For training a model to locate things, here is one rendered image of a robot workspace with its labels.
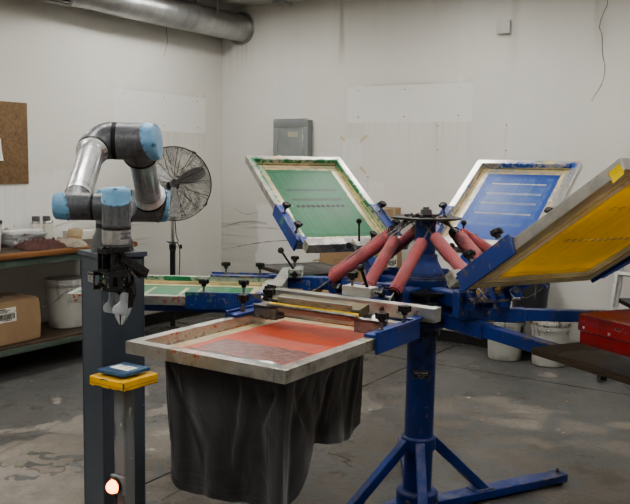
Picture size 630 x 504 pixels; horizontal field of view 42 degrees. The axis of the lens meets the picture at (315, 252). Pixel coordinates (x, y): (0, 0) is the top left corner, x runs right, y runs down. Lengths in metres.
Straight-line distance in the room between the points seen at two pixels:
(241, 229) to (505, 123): 2.87
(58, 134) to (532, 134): 3.76
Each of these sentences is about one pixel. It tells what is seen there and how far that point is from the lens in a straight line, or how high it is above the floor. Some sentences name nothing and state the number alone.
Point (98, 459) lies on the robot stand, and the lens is 3.15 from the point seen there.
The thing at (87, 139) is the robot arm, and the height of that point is 1.59.
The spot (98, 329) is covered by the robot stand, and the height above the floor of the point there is 0.93.
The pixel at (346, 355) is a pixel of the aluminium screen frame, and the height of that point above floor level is 0.97.
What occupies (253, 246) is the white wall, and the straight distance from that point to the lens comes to 8.12.
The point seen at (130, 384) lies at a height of 0.94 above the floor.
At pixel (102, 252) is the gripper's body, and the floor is 1.29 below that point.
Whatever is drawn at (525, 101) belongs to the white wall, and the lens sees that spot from 6.82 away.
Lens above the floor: 1.54
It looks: 6 degrees down
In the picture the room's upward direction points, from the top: 1 degrees clockwise
